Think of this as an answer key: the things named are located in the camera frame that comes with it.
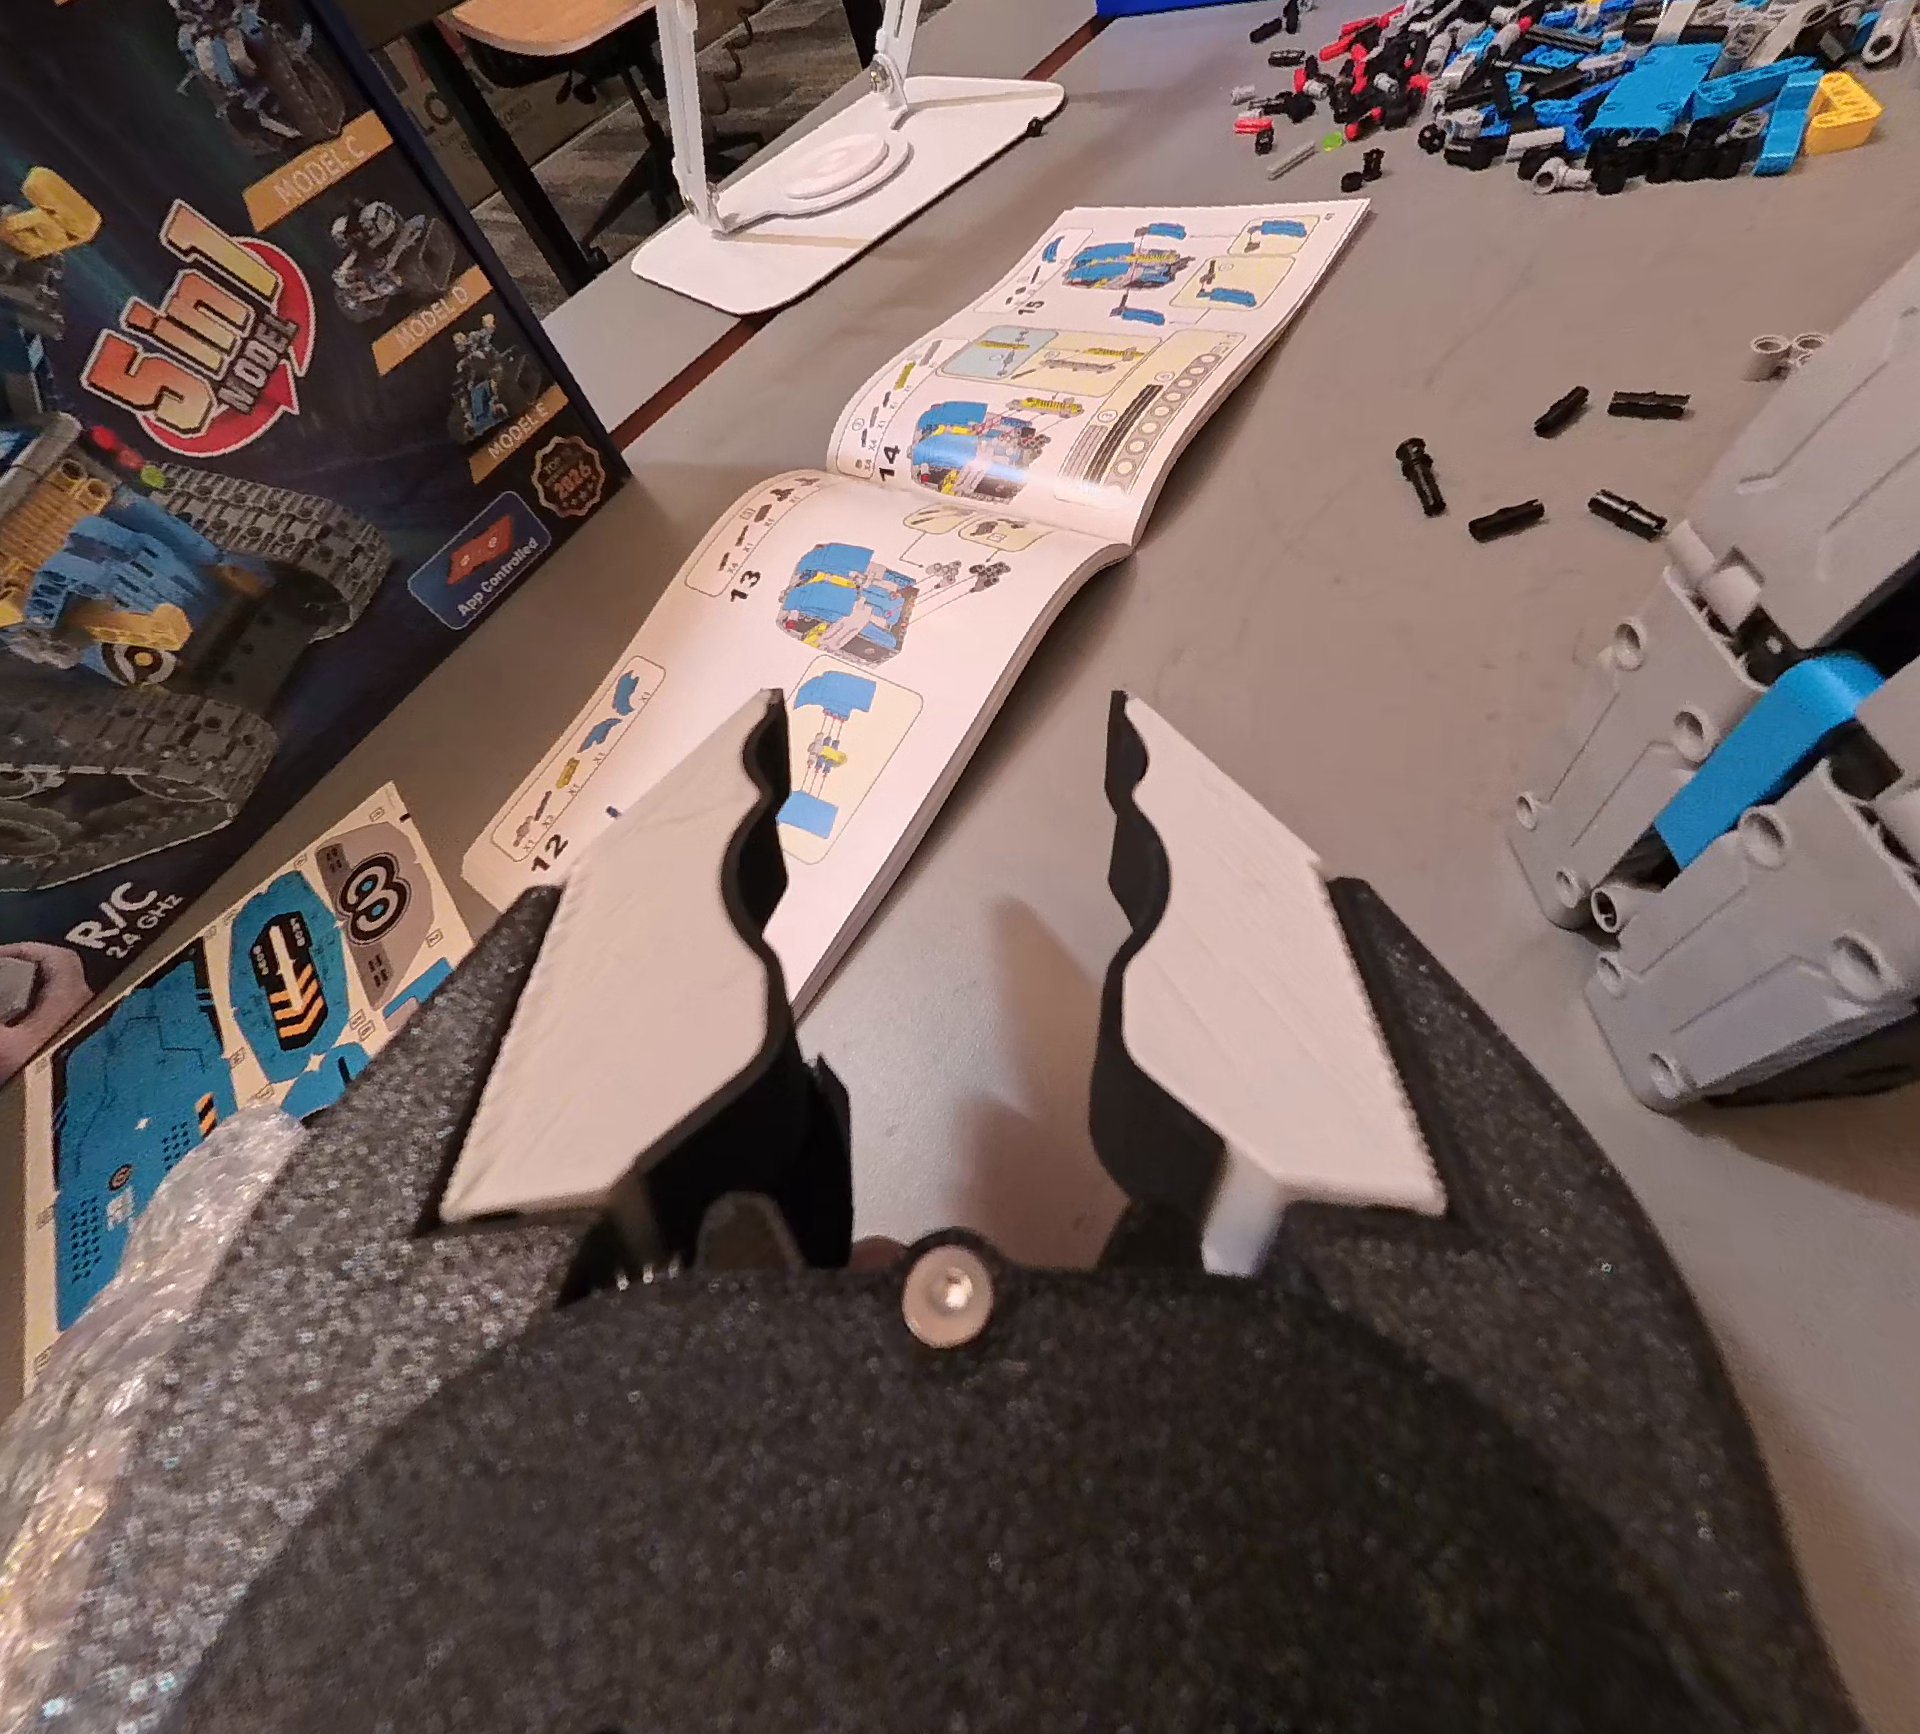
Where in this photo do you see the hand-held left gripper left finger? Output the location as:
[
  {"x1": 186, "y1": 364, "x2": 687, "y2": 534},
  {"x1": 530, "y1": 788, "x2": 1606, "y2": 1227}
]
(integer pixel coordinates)
[{"x1": 439, "y1": 689, "x2": 854, "y2": 1287}]

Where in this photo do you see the blue sticker sheet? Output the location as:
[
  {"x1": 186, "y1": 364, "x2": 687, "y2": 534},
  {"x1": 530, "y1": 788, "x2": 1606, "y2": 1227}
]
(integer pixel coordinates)
[{"x1": 22, "y1": 781, "x2": 482, "y2": 1393}]

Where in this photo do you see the clear bubble wrap bag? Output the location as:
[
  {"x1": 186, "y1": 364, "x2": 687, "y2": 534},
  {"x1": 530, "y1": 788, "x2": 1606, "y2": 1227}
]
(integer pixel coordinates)
[{"x1": 0, "y1": 1110, "x2": 311, "y2": 1677}]

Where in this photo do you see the grey desk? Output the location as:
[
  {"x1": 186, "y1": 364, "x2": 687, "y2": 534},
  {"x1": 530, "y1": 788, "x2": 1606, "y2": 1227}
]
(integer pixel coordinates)
[{"x1": 0, "y1": 0, "x2": 1920, "y2": 1734}]

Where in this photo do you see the grey blue toy robot body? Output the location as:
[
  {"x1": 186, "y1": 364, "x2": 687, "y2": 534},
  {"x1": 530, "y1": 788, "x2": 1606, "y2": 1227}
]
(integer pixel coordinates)
[{"x1": 1504, "y1": 248, "x2": 1920, "y2": 1119}]

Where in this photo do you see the pile of building block parts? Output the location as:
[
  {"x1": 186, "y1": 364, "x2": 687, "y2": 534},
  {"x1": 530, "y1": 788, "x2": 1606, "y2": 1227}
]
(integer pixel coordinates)
[{"x1": 1231, "y1": 0, "x2": 1920, "y2": 199}]

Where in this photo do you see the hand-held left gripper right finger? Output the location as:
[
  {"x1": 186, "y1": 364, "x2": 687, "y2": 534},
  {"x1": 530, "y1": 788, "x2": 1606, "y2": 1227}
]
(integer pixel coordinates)
[{"x1": 1084, "y1": 689, "x2": 1452, "y2": 1282}]

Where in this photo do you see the white desk lamp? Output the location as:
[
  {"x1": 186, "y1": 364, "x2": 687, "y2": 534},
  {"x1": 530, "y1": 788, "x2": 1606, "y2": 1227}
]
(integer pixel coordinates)
[{"x1": 588, "y1": 0, "x2": 1071, "y2": 318}]

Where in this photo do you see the building instruction booklet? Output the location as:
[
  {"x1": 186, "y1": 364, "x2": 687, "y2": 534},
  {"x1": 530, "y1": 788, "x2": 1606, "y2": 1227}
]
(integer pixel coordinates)
[{"x1": 462, "y1": 196, "x2": 1375, "y2": 1016}]

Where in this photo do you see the dark toy kit box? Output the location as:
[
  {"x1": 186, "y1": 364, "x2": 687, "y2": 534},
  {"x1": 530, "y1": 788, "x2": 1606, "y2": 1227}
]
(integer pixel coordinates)
[{"x1": 0, "y1": 0, "x2": 633, "y2": 943}]

